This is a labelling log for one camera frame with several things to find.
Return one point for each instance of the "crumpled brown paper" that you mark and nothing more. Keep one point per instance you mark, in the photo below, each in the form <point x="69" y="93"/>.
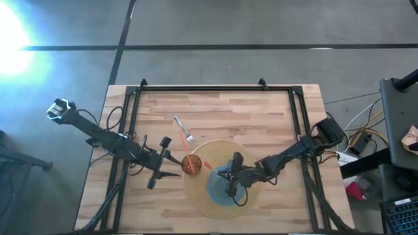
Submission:
<point x="409" y="138"/>

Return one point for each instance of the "grey desk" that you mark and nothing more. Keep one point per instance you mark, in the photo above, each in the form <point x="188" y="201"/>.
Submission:
<point x="401" y="107"/>

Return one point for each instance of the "red object on floor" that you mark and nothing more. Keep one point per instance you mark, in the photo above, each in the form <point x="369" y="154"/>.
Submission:
<point x="354" y="192"/>

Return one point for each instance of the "black metal table frame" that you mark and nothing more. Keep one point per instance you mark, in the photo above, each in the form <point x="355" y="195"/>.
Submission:
<point x="212" y="88"/>

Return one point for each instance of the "orange plastic spoon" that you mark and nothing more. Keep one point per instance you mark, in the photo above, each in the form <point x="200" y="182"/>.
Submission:
<point x="208" y="166"/>

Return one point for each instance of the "black power adapter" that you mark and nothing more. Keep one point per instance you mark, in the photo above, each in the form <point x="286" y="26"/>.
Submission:
<point x="359" y="143"/>

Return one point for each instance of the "light blue bowl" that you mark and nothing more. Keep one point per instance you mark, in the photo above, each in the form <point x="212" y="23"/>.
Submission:
<point x="217" y="192"/>

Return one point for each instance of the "amber faceted plastic cup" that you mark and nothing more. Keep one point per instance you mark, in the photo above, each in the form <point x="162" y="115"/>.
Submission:
<point x="197" y="164"/>

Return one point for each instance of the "black floor stand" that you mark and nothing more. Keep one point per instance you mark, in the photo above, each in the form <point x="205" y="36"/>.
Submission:
<point x="19" y="158"/>

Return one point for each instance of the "black keyboard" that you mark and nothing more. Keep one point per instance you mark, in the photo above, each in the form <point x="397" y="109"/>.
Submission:
<point x="401" y="217"/>

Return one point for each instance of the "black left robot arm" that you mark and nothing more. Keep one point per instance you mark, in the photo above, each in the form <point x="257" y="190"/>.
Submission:
<point x="98" y="132"/>

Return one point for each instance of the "round woven straw placemat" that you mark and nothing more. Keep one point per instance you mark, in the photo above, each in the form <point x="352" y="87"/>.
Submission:
<point x="212" y="150"/>

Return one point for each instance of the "white power strip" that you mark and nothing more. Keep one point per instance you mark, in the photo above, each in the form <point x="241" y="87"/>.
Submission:
<point x="346" y="158"/>

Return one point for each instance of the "black pole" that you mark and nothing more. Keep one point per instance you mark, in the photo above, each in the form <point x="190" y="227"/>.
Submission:
<point x="406" y="81"/>

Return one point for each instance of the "silver metal fork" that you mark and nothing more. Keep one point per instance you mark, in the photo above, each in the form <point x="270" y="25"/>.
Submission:
<point x="181" y="125"/>

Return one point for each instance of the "black chair seat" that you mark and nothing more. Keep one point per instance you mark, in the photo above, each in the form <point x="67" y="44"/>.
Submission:
<point x="398" y="181"/>

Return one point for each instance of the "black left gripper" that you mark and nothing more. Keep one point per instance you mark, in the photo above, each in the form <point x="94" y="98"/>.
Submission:
<point x="153" y="160"/>

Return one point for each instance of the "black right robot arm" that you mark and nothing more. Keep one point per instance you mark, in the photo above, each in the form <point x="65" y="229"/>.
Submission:
<point x="294" y="148"/>

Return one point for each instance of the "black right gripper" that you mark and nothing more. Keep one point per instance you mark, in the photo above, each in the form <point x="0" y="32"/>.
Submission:
<point x="249" y="176"/>

